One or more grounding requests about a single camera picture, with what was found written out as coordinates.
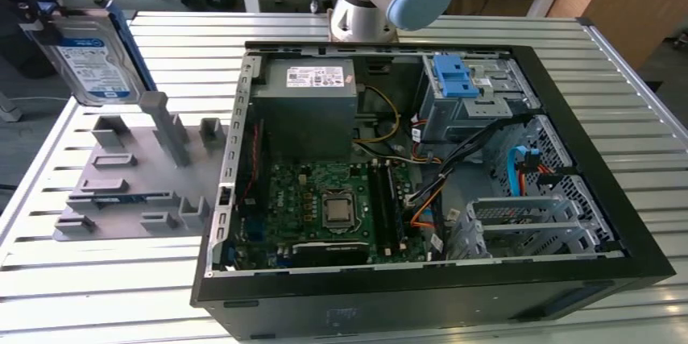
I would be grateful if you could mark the hard disk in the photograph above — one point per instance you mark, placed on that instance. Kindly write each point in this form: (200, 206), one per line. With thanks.
(91, 66)

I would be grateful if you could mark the metal disk bay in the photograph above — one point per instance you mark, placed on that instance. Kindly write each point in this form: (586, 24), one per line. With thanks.
(467, 239)

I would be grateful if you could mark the black mesh bin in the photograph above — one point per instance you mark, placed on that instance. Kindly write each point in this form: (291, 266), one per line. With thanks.
(22, 62)

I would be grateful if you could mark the grey metal foot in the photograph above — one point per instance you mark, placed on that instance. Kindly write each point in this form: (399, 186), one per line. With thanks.
(11, 112)

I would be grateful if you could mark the grey parts rack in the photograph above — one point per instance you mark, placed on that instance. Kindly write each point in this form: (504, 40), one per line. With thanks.
(140, 175)

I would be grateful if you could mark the grey power supply unit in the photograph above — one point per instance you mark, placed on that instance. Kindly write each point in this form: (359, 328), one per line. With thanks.
(307, 118)

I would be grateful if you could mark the green motherboard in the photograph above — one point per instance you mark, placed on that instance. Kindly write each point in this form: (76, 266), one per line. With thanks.
(300, 199)

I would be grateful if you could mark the silver CPU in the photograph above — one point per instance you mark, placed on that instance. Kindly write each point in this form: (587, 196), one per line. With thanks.
(338, 210)

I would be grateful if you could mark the blue plastic drive latch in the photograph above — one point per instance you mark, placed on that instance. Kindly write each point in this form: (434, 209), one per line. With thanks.
(451, 78)

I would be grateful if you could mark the black graphics card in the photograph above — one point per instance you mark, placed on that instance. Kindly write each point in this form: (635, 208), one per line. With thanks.
(328, 254)

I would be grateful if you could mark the black RAM stick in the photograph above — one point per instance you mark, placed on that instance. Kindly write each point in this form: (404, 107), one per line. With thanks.
(395, 207)

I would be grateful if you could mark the metal optical drive cage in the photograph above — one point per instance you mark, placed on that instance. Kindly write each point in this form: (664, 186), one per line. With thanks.
(472, 118)

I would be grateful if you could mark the black PC case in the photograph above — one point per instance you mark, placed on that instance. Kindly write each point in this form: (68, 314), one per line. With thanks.
(430, 303)

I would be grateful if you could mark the wooden cabinet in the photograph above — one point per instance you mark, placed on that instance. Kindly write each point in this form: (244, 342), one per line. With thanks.
(634, 5)

